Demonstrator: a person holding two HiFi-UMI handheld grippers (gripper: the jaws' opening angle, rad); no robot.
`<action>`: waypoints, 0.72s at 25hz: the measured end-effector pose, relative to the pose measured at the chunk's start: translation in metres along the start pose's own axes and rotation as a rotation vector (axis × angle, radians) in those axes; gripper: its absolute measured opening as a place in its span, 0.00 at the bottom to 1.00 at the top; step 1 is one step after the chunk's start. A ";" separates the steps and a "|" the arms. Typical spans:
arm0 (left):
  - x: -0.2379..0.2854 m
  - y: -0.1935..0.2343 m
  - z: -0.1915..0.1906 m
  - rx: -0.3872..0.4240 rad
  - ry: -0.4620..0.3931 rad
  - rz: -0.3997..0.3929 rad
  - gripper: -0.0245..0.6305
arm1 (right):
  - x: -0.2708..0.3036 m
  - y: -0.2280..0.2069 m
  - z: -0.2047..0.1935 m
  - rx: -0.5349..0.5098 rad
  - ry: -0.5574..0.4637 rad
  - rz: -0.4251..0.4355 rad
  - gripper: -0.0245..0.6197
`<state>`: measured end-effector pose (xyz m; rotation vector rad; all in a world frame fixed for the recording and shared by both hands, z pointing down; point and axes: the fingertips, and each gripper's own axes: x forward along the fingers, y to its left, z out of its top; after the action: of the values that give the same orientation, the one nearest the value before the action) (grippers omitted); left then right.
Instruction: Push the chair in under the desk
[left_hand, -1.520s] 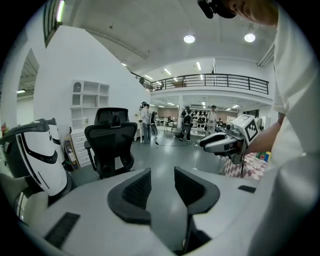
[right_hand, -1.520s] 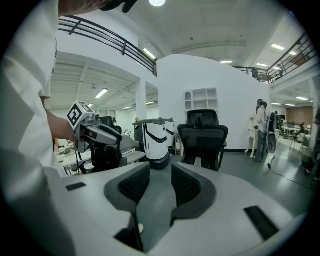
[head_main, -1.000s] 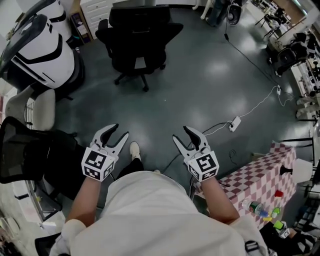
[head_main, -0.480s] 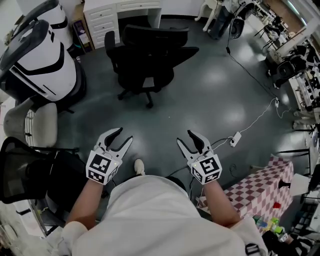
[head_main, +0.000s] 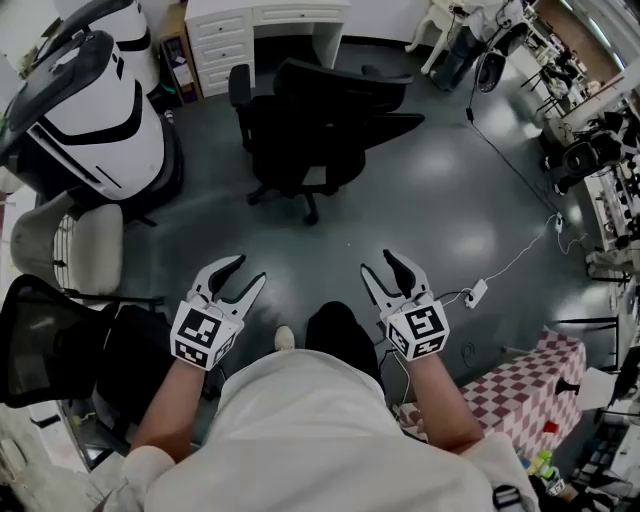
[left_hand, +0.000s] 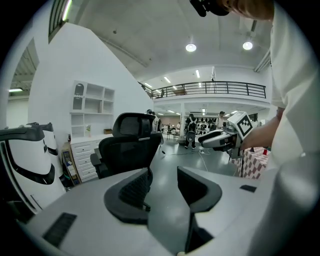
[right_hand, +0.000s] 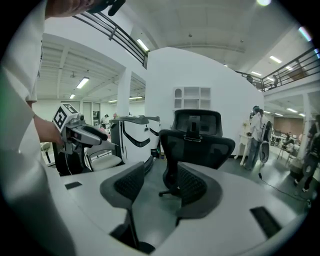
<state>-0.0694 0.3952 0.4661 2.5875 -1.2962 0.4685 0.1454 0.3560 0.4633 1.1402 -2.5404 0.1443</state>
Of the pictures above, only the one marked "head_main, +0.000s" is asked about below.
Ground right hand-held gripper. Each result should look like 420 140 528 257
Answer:
359 248 451 362

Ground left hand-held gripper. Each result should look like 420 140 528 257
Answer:
168 253 268 372

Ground black office chair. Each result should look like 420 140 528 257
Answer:
228 57 426 226

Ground person's right forearm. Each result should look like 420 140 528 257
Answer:
399 352 485 455

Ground person's left forearm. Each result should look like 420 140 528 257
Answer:
128 354 221 464

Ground beige padded chair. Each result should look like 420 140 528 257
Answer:
9 189 166 306

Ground white desk with drawers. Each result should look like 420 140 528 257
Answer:
183 0 354 99

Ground person's left white shoe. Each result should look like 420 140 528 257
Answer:
274 324 297 354

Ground white power strip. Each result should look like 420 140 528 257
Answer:
463 278 490 309

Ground person's black trousers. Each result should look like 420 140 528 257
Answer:
304 301 386 396

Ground person's white shirt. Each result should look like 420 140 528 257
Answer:
102 347 544 512

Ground red checkered cloth table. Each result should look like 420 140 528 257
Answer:
399 327 587 454

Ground white black pod machine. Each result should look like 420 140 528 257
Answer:
37 0 161 96
0 29 185 226

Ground green yellow toy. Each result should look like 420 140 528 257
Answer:
522 448 557 482

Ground cluttered white workbench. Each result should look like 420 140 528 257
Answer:
582 89 640 256

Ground black round device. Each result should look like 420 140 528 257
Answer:
562 133 622 180

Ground cardboard box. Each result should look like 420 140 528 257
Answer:
158 7 204 106

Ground white power cable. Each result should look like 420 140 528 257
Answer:
482 212 589 284

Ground black power cable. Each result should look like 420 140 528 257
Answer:
467 74 561 216

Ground black buckle strap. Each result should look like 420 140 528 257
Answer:
491 483 527 512

